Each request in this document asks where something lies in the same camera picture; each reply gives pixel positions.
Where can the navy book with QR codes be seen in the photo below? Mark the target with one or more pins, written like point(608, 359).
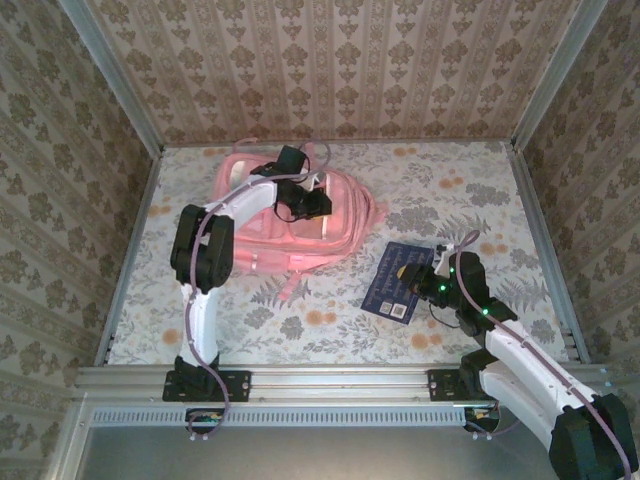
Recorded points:
point(385, 280)

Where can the pink school backpack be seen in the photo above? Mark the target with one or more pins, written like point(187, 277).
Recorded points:
point(340, 225)

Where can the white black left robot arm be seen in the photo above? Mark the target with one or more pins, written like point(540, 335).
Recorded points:
point(202, 320)

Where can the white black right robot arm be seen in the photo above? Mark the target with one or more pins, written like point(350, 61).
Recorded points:
point(520, 350)

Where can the black wiring connector block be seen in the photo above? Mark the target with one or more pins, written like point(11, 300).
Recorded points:
point(480, 420)
point(205, 420)

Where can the floral table cover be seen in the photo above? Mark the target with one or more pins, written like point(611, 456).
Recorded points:
point(245, 357)

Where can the grey metal panel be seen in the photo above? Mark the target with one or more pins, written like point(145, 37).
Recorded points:
point(340, 455)

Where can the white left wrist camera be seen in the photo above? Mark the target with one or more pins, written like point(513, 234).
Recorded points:
point(315, 179)

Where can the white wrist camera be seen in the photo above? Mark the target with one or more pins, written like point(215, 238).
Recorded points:
point(444, 260)
point(315, 179)

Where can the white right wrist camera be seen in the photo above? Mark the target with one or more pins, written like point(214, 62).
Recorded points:
point(444, 260)

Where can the aluminium side rail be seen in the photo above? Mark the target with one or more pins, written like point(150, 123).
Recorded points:
point(532, 200)
point(144, 200)

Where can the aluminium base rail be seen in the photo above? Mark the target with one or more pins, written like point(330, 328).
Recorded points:
point(340, 382)

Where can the aluminium frame post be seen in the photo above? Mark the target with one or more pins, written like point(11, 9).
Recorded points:
point(116, 80)
point(556, 75)

